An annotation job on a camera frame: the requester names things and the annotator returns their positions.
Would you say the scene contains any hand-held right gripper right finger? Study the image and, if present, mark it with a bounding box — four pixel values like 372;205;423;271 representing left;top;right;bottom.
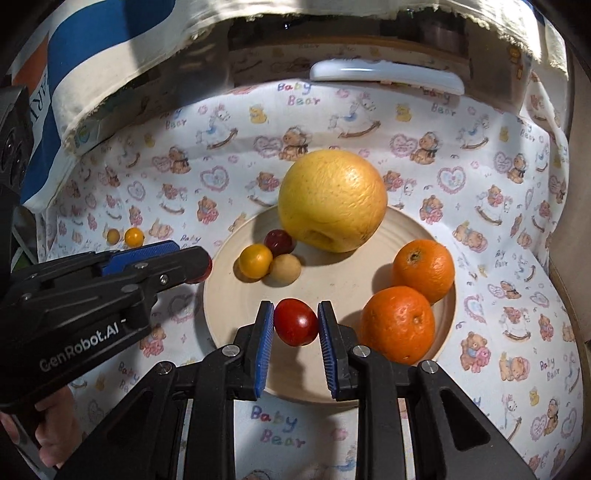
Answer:
318;300;539;480

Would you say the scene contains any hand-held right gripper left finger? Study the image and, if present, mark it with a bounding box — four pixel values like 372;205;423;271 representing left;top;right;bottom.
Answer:
55;300;276;480

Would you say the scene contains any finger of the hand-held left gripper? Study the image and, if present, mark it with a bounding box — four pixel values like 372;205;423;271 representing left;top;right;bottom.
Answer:
102;239;182;278
139;246;212;292

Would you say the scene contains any orange tangerine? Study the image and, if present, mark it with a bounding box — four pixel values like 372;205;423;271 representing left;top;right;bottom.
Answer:
360;286;436;364
392;239;456;304

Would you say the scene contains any cream ceramic plate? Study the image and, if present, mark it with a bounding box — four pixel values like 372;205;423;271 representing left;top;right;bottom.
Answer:
203;205;458;404

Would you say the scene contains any dark red cherry tomato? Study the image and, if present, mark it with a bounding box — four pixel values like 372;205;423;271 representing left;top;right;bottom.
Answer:
264;229;295;258

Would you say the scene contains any large yellow apple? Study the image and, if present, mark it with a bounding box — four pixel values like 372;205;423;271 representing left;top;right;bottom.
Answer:
278;150;389;254

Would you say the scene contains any person's left hand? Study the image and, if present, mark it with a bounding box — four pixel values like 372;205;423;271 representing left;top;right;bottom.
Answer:
33;385;88;469

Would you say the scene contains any striped towel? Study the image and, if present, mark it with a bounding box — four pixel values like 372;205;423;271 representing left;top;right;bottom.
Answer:
9;0;571;213

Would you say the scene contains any bear print blanket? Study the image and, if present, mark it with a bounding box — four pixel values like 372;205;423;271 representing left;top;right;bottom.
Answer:
37;41;585;480

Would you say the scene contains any white remote control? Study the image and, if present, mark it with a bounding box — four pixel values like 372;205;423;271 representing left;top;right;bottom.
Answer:
309;58;465;95

